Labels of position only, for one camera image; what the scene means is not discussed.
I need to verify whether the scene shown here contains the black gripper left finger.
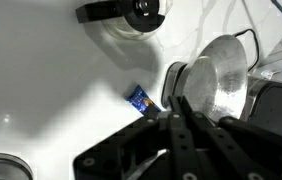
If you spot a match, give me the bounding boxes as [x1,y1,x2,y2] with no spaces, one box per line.
[74,95,202,180]

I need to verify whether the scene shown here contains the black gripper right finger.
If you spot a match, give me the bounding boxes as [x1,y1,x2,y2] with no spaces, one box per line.
[180,96,282,180]

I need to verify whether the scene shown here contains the silver metal bowl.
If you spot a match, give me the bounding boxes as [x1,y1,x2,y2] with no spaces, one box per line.
[182,34,249,123]

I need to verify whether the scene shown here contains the blue snack packet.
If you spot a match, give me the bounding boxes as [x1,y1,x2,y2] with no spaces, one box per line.
[124,84,162,117]

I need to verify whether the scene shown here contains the silver utensil holder pot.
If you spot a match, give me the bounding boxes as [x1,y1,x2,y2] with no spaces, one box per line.
[0,152,34,180]

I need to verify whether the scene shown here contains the black coffee maker cord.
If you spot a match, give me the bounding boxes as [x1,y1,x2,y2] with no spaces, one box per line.
[234,28,261,73]

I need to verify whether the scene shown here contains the glass carafe with black handle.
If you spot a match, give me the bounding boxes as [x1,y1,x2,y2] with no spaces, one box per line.
[75,0,174,42]

